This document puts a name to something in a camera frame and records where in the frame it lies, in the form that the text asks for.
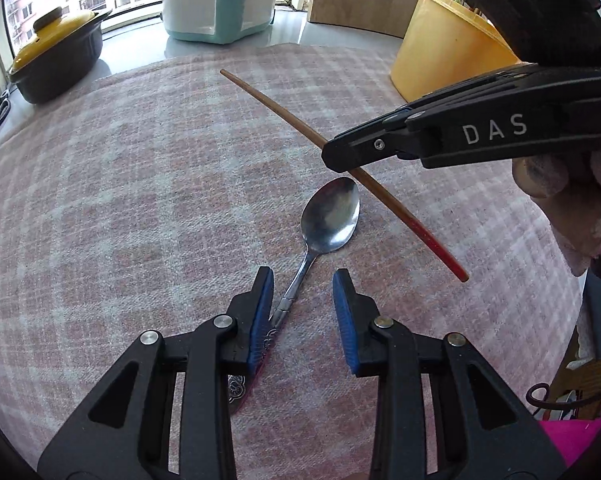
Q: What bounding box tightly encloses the gloved right hand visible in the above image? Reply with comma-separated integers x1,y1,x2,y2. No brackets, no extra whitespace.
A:
512,150,601,276

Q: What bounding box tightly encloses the black pot with yellow lid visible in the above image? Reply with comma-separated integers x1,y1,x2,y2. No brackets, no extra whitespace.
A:
8,6,112,105

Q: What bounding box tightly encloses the pink plaid cloth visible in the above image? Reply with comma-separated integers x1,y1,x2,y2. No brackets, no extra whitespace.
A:
0,44,581,479

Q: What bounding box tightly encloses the metal spoon patterned handle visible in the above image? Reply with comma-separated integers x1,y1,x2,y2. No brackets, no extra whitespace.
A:
228,177,360,414

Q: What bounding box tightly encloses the yellow plastic container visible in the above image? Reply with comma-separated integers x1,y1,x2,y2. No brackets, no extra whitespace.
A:
389,0,520,102

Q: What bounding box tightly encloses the long crossing red chopstick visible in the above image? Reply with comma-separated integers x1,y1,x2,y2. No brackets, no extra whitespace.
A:
220,70,470,283

